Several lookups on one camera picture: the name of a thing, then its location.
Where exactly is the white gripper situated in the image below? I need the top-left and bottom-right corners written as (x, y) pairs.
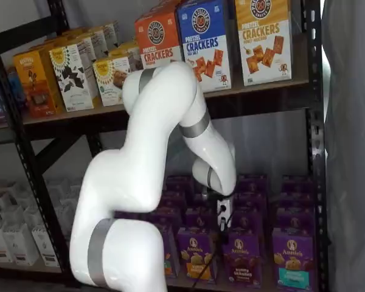
top-left (212, 196), bottom-right (234, 245)

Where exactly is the purple Annie's chocolate grahams box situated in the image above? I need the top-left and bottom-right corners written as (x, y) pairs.
top-left (221, 232), bottom-right (262, 288)

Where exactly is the purple Annie's box yellow panel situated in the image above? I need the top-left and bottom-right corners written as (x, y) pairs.
top-left (176, 227), bottom-right (217, 283)

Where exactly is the purple Annie's hidden veggie box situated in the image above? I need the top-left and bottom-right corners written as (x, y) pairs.
top-left (161, 224), bottom-right (181, 278)

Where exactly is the purple Annie's box teal panel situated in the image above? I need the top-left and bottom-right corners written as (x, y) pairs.
top-left (272, 228), bottom-right (316, 291)

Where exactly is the wooden shelf board with crackers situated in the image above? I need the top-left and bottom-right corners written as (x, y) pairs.
top-left (23, 79), bottom-right (310, 126)

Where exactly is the Simple Mills bars box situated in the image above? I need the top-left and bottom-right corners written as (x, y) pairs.
top-left (92, 56), bottom-right (134, 107)
top-left (109, 42), bottom-right (142, 74)

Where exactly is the blue pretzel crackers box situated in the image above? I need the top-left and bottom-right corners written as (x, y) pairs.
top-left (176, 0), bottom-right (232, 93)

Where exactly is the yellow pretzel crackers box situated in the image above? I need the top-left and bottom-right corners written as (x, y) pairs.
top-left (234, 0), bottom-right (293, 86)

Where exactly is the orange pretzel crackers box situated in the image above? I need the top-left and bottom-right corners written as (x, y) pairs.
top-left (134, 12), bottom-right (183, 70)
top-left (139, 0), bottom-right (179, 19)

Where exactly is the white Sweet Thins box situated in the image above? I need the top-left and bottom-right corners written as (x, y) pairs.
top-left (48, 42), bottom-right (100, 113)

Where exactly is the white Simple Mills box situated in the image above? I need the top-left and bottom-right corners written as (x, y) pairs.
top-left (102, 20), bottom-right (121, 51)
top-left (75, 30), bottom-right (110, 60)

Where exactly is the orange Simple Mills box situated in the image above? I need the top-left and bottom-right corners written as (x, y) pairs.
top-left (12, 48), bottom-right (64, 119)

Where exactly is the black metal shelving rack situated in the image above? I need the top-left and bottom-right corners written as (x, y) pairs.
top-left (0, 120), bottom-right (68, 292)
top-left (0, 0), bottom-right (328, 292)

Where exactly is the blue snack bag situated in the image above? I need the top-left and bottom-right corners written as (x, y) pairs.
top-left (7, 66), bottom-right (26, 105)

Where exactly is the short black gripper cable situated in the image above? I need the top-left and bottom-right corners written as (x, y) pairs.
top-left (219, 206), bottom-right (235, 241)

